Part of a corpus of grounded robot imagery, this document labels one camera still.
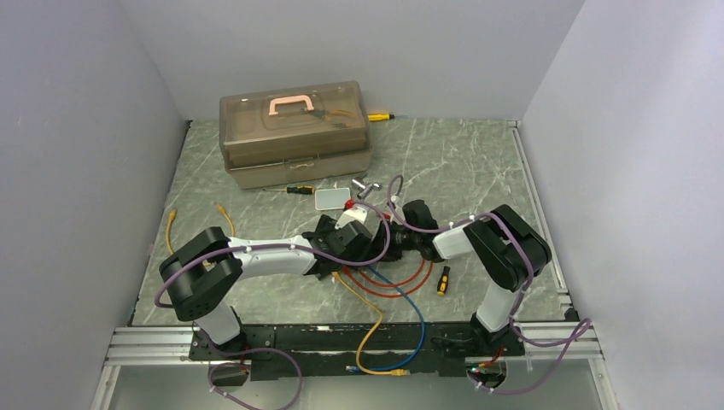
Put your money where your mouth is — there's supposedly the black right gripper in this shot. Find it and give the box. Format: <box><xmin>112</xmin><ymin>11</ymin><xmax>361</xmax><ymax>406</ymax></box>
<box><xmin>362</xmin><ymin>220</ymin><xmax>421</xmax><ymax>262</ymax></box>

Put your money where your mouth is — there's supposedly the small white switch box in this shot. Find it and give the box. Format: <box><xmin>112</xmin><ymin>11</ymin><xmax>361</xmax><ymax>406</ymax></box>
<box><xmin>314</xmin><ymin>187</ymin><xmax>351</xmax><ymax>211</ymax></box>

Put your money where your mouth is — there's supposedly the blue ethernet cable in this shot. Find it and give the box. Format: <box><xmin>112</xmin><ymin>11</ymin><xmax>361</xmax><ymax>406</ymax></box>
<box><xmin>345</xmin><ymin>266</ymin><xmax>426</xmax><ymax>375</ymax></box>

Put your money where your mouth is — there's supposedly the yellow ethernet cable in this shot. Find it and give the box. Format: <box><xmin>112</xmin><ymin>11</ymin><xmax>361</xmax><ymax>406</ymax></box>
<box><xmin>164</xmin><ymin>204</ymin><xmax>236</xmax><ymax>267</ymax></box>
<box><xmin>331</xmin><ymin>271</ymin><xmax>411</xmax><ymax>378</ymax></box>

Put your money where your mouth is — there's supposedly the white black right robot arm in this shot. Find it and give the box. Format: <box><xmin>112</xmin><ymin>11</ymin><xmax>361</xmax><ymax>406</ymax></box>
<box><xmin>368</xmin><ymin>200</ymin><xmax>552</xmax><ymax>354</ymax></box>

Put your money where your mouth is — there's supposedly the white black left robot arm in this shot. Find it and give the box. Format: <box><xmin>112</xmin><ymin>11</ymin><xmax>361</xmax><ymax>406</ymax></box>
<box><xmin>159</xmin><ymin>215</ymin><xmax>383</xmax><ymax>359</ymax></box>

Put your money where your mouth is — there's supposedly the chrome socket adapter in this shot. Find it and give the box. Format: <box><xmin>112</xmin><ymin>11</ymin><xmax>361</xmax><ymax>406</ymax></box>
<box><xmin>352</xmin><ymin>178</ymin><xmax>381</xmax><ymax>200</ymax></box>

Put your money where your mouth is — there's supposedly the black yellow screwdriver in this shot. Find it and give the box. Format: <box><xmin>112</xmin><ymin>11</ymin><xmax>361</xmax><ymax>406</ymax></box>
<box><xmin>263</xmin><ymin>185</ymin><xmax>315</xmax><ymax>196</ymax></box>

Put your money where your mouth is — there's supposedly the black orange stubby screwdriver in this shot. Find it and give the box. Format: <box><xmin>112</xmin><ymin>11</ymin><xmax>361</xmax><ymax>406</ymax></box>
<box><xmin>436</xmin><ymin>265</ymin><xmax>451</xmax><ymax>296</ymax></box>

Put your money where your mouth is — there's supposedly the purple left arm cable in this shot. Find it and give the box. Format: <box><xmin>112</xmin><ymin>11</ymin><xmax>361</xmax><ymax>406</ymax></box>
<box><xmin>154</xmin><ymin>200</ymin><xmax>393</xmax><ymax>410</ymax></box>

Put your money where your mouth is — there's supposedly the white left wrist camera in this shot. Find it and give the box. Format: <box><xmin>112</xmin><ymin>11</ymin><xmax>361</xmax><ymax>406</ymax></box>
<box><xmin>335</xmin><ymin>199</ymin><xmax>368</xmax><ymax>229</ymax></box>

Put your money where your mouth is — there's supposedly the short red ethernet cable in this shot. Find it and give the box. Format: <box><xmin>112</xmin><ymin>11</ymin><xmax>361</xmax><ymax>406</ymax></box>
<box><xmin>356</xmin><ymin>259</ymin><xmax>426</xmax><ymax>289</ymax></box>

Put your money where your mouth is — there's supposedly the yellow handled screwdriver by wall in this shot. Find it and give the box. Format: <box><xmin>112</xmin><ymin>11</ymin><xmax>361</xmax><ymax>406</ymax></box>
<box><xmin>367</xmin><ymin>113</ymin><xmax>395</xmax><ymax>122</ymax></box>

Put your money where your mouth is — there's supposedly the brown translucent toolbox pink handle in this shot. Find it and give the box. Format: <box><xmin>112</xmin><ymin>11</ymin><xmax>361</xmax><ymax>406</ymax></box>
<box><xmin>219</xmin><ymin>81</ymin><xmax>374</xmax><ymax>189</ymax></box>

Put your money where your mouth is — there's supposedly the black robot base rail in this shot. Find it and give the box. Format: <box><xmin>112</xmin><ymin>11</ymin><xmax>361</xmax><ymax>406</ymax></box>
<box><xmin>189</xmin><ymin>316</ymin><xmax>527</xmax><ymax>387</ymax></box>

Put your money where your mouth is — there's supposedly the yellow ethernet cable in switch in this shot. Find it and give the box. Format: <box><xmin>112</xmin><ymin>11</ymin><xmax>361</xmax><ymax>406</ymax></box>
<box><xmin>331</xmin><ymin>271</ymin><xmax>411</xmax><ymax>378</ymax></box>

